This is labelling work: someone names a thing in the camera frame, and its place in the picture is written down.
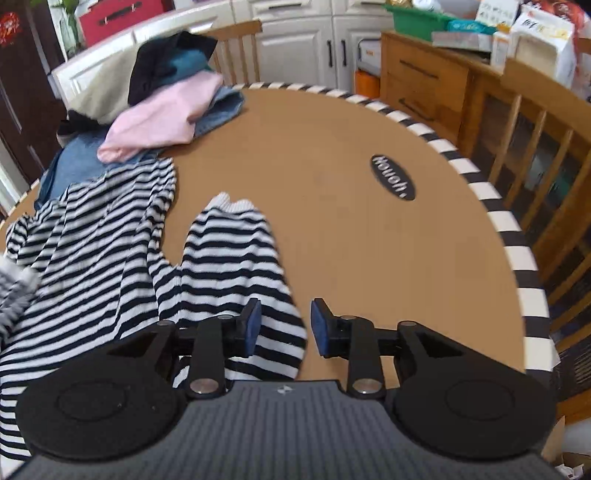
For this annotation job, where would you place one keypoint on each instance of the green plastic basket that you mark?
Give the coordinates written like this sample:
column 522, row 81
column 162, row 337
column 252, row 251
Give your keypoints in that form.
column 415, row 21

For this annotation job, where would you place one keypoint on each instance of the blue jeans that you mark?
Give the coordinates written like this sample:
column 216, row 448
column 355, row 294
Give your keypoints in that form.
column 78, row 157

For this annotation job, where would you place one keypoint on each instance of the grey flat box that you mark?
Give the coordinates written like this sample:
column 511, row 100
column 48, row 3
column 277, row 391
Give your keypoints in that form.
column 461, row 41

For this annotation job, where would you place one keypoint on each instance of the pink garment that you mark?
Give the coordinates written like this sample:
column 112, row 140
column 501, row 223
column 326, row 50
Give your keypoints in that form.
column 157, row 120

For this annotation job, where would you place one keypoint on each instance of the large white carton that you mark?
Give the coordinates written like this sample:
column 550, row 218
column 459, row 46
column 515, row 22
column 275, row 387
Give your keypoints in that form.
column 545, row 46

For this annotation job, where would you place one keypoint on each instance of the orange bag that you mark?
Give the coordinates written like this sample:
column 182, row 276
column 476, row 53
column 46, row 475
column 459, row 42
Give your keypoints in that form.
column 367, row 85

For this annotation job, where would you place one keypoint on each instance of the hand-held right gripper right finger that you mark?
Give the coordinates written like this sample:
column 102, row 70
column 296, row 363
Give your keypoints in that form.
column 318, row 327

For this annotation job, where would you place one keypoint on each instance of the white storage box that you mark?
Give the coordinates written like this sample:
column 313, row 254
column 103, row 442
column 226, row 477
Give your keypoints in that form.
column 369, row 50

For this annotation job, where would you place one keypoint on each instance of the red box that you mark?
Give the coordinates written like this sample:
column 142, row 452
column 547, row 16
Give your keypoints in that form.
column 120, row 23

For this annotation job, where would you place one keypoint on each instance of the black garment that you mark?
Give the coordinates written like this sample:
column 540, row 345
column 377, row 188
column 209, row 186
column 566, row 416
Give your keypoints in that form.
column 147, row 69

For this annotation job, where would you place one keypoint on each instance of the wooden spindle-back chair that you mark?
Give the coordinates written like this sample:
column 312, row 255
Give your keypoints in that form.
column 545, row 92
column 235, row 32

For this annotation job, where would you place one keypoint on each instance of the wooden sideboard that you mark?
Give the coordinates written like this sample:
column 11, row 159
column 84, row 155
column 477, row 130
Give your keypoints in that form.
column 425, row 83

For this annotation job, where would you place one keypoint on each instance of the white kitchen cabinet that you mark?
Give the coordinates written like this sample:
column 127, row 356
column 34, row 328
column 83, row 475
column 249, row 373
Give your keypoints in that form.
column 295, row 46

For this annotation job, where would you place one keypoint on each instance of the green plant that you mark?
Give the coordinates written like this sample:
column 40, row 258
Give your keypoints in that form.
column 64, row 18

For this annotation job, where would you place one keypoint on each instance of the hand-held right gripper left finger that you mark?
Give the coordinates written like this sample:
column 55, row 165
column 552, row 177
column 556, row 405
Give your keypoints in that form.
column 251, row 325

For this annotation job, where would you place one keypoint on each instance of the beige cloth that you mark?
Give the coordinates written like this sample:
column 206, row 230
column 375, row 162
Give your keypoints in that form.
column 101, row 92

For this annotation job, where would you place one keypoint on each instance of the teal packet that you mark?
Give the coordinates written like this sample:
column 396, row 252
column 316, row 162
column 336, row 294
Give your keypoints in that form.
column 471, row 26

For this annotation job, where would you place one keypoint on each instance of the dark wooden door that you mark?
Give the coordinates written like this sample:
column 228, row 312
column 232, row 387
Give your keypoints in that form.
column 23, row 92

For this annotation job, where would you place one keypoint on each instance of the teal garment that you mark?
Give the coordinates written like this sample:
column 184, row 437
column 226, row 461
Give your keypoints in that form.
column 184, row 64

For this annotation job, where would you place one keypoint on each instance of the cardboard box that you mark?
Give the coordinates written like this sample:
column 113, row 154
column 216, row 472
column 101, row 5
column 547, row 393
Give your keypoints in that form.
column 572, row 457

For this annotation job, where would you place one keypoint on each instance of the black white striped sweater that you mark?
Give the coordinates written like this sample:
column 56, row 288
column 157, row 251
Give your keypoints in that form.
column 92, row 254

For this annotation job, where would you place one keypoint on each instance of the dark cloth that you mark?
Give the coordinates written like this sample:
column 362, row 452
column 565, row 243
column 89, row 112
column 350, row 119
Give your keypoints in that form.
column 78, row 124

